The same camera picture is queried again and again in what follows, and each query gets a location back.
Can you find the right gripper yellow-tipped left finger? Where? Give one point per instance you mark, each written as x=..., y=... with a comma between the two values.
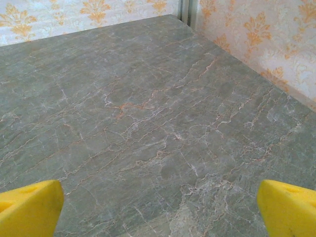
x=29, y=212

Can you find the aluminium frame post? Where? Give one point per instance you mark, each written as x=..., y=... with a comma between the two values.
x=187, y=11

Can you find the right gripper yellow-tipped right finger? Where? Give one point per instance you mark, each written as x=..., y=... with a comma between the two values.
x=288, y=214

